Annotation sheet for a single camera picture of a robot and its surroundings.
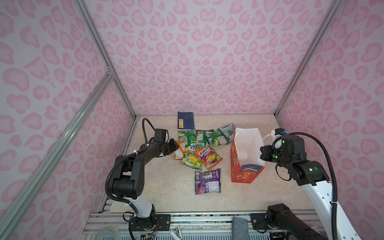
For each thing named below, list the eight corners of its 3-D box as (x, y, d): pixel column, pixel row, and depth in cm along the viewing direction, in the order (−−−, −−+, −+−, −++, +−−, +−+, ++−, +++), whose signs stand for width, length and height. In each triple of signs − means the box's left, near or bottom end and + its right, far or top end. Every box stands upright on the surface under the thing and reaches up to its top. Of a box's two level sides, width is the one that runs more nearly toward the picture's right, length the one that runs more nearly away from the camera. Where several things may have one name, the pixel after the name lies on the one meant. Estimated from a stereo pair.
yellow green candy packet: (181, 164, 94) (181, 161, 91) (186, 152, 99) (186, 150, 96) (201, 170, 91) (201, 167, 88) (205, 158, 96) (205, 155, 93)
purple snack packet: (195, 194, 83) (195, 192, 81) (195, 171, 92) (195, 169, 89) (221, 194, 83) (222, 192, 81) (219, 171, 92) (220, 169, 89)
